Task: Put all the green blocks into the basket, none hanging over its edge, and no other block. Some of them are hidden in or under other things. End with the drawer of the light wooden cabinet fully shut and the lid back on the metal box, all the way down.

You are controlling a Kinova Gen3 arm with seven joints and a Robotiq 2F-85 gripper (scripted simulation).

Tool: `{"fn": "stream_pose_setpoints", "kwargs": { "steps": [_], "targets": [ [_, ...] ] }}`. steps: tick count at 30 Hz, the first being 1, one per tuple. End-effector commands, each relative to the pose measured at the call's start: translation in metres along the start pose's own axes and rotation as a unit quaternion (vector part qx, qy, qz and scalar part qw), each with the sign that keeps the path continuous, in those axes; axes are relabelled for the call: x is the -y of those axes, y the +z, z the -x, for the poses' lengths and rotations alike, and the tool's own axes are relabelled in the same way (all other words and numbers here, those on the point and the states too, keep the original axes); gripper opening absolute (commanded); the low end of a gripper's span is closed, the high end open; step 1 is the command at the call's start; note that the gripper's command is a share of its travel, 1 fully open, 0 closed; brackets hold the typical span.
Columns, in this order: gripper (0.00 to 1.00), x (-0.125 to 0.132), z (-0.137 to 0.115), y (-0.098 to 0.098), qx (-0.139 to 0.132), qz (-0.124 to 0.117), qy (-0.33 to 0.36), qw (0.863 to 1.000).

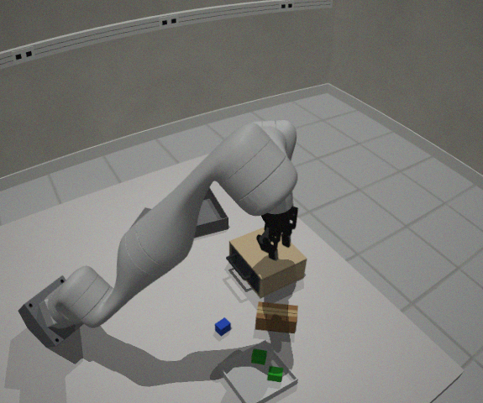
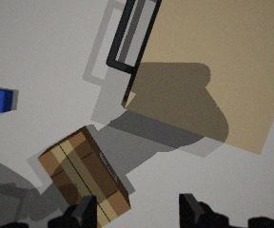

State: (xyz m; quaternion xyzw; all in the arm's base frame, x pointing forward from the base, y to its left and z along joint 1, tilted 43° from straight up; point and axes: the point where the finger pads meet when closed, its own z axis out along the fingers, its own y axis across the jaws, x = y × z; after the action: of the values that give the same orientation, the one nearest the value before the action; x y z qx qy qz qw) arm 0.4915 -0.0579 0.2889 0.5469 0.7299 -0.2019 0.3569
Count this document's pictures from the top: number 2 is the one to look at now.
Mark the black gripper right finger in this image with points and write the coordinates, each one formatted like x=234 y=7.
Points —
x=192 y=212

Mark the brown cardboard box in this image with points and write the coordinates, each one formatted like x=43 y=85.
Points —
x=78 y=168

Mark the grey square tray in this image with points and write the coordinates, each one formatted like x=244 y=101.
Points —
x=11 y=202

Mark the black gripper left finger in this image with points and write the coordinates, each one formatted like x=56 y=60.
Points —
x=84 y=213

